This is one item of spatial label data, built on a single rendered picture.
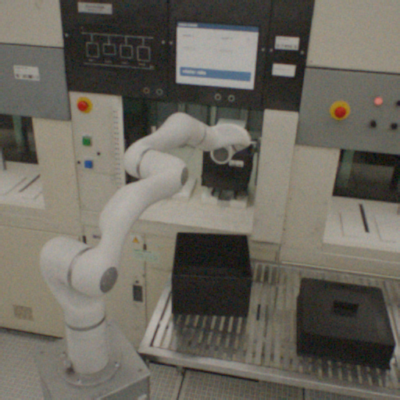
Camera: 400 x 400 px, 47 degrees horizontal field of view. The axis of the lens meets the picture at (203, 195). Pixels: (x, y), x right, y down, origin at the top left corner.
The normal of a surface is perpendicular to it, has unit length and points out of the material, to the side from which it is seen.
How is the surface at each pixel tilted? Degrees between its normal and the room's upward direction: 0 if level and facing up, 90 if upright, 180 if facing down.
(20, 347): 0
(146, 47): 90
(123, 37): 90
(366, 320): 0
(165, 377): 0
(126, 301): 90
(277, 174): 90
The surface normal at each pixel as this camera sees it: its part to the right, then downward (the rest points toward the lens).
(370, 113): -0.18, 0.45
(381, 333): 0.04, -0.88
